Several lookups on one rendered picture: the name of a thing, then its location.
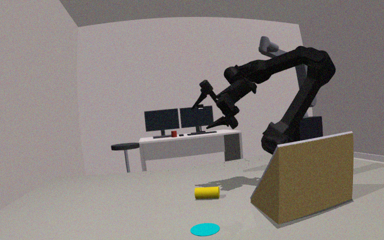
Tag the yellow cylinder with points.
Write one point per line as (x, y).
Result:
(207, 192)

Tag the cyan circle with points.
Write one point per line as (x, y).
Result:
(205, 229)

